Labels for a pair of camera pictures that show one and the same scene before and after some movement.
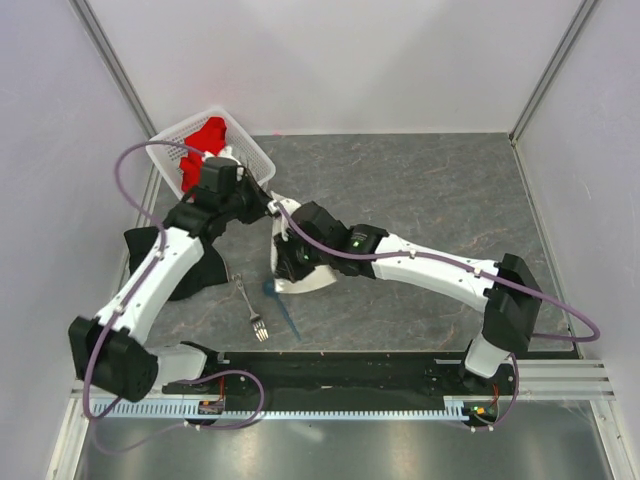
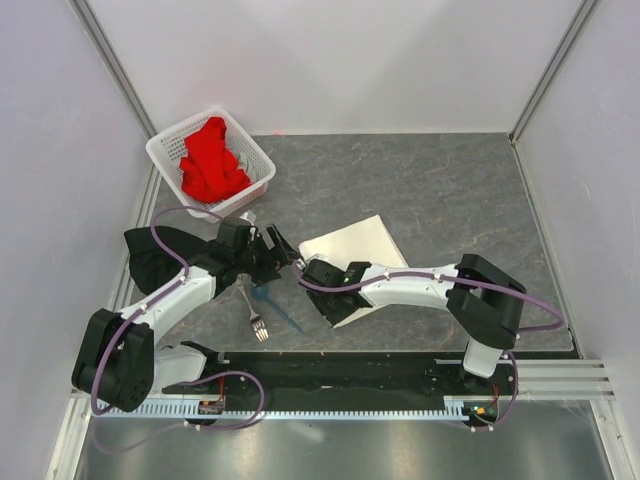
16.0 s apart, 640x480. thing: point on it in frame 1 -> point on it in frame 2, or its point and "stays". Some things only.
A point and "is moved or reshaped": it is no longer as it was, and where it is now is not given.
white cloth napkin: [319, 278] is moved or reshaped
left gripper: [260, 200] -> [273, 258]
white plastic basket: [168, 150] stays
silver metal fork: [260, 331] stays
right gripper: [284, 265] -> [330, 316]
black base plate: [246, 376] stays
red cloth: [210, 139] stays
